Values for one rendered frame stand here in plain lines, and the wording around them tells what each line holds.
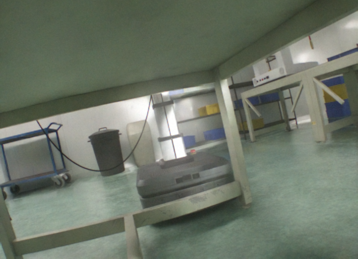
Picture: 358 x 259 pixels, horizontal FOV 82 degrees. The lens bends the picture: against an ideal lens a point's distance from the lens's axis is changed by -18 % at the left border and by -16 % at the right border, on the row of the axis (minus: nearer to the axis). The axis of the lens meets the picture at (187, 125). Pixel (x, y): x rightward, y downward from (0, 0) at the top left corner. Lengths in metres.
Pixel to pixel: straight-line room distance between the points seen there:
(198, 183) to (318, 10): 0.97
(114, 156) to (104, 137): 0.30
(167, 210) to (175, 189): 0.16
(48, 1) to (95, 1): 0.08
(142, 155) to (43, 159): 1.68
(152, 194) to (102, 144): 2.36
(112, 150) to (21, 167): 1.68
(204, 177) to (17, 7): 1.09
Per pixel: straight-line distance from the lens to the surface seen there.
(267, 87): 3.10
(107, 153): 3.54
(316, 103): 2.54
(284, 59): 2.95
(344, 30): 7.54
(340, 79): 4.60
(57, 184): 3.61
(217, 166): 1.28
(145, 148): 3.72
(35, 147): 4.30
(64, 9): 0.45
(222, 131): 3.94
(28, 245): 1.25
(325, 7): 0.67
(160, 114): 1.48
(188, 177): 1.24
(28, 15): 0.46
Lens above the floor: 0.49
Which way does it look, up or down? level
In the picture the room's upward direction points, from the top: 13 degrees counter-clockwise
